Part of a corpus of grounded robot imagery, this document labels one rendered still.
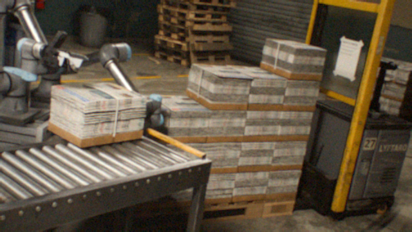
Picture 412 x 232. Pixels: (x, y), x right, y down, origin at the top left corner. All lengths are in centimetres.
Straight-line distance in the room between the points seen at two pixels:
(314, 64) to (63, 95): 191
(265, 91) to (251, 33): 778
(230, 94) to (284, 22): 752
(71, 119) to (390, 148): 265
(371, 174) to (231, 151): 126
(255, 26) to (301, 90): 756
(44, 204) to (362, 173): 279
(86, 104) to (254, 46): 899
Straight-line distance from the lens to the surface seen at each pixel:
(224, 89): 339
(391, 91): 791
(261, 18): 1118
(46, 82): 333
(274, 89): 361
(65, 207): 205
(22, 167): 227
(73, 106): 251
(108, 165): 234
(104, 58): 301
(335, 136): 430
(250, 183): 377
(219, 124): 345
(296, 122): 381
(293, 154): 389
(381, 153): 428
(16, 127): 289
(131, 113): 261
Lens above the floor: 166
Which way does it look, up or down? 15 degrees down
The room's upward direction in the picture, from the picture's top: 9 degrees clockwise
